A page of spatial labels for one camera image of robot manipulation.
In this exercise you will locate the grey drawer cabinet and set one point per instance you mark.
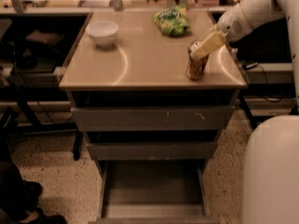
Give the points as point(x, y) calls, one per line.
point(147, 69)

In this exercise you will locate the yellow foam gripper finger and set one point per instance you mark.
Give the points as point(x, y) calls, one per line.
point(212, 41)

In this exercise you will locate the grey top drawer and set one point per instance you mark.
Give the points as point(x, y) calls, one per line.
point(125, 119)

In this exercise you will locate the black shoe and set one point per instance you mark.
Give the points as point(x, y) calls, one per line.
point(43, 218)

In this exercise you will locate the dark trouser leg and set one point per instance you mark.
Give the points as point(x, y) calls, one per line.
point(18, 198)

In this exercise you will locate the small black device with cable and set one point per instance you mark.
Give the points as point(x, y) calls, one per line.
point(249, 65)

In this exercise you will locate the green chip bag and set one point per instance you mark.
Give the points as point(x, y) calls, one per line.
point(172, 22)

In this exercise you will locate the grey middle drawer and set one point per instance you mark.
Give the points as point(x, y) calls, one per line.
point(151, 151)

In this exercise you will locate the orange soda can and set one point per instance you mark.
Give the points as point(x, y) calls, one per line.
point(195, 68)

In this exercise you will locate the grey open bottom drawer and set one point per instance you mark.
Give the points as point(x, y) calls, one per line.
point(153, 192)

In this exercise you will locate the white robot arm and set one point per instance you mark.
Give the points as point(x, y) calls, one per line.
point(270, 189)

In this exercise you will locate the white ceramic bowl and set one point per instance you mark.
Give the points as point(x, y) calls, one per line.
point(102, 33)

